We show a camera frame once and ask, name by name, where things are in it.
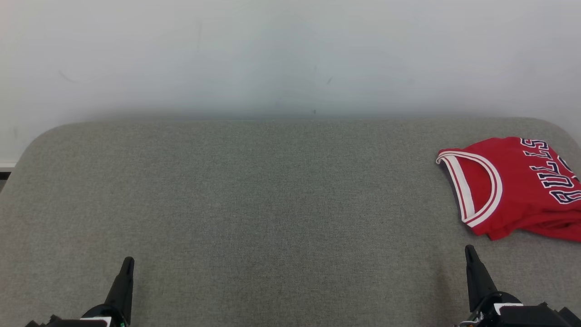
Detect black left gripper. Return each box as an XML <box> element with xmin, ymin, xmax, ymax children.
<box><xmin>25</xmin><ymin>257</ymin><xmax>135</xmax><ymax>327</ymax></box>

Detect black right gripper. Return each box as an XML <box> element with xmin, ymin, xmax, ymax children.
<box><xmin>458</xmin><ymin>245</ymin><xmax>581</xmax><ymax>327</ymax></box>

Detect red white basketball jersey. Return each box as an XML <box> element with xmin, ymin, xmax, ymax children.
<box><xmin>436</xmin><ymin>136</ymin><xmax>581</xmax><ymax>241</ymax></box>

